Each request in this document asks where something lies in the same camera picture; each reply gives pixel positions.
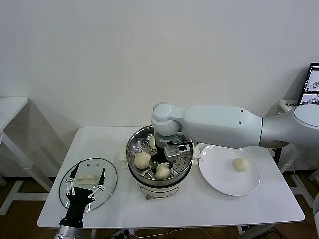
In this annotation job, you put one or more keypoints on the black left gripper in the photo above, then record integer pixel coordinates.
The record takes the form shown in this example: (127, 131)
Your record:
(78, 198)

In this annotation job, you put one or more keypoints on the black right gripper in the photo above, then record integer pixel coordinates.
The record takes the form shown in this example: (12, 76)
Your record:
(159, 156)

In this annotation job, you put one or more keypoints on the white steamed baozi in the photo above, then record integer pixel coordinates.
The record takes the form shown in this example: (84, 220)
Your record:
(240, 164)
(152, 142)
(162, 173)
(142, 160)

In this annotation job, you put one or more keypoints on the round glass pot lid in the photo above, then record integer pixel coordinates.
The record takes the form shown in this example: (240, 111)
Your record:
(111, 174)

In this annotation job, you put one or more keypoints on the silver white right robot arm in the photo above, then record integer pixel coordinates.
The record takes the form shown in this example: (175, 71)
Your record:
(219, 124)

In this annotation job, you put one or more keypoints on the stainless steel steamer pot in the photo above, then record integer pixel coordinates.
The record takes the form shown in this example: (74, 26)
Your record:
(159, 191)

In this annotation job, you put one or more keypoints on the perforated steel steamer basket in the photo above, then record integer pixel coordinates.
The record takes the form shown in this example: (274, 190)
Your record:
(134, 147)

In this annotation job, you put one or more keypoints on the round white plate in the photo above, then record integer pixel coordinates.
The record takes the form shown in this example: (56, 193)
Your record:
(224, 174)

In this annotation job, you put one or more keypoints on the white floor power strip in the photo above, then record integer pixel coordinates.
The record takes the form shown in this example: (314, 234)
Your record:
(124, 233)

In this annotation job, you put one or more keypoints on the empty white side table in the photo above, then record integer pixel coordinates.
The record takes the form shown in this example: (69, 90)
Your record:
(10, 107)

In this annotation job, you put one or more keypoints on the open dark laptop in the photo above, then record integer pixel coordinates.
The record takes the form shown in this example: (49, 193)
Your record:
(311, 84)

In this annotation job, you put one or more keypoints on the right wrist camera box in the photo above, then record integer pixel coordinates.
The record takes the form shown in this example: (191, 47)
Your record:
(173, 150)

